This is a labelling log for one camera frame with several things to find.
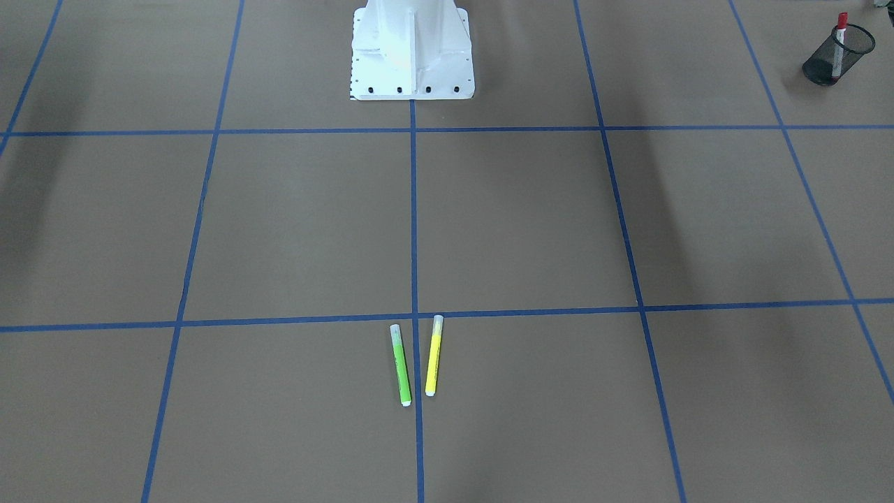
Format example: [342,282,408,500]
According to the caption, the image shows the green marker pen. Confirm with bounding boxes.
[389,323,412,408]

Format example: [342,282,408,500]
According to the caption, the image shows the black cup near arm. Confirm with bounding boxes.
[802,24,876,87]

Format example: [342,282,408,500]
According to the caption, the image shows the yellow marker pen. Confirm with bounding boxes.
[425,314,444,397]

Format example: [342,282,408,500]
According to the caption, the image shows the red marker pen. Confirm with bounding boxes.
[830,12,849,83]

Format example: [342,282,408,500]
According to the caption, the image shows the brown paper table mat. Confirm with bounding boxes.
[2,1,892,502]

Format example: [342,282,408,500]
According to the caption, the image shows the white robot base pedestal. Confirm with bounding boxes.
[349,1,476,100]

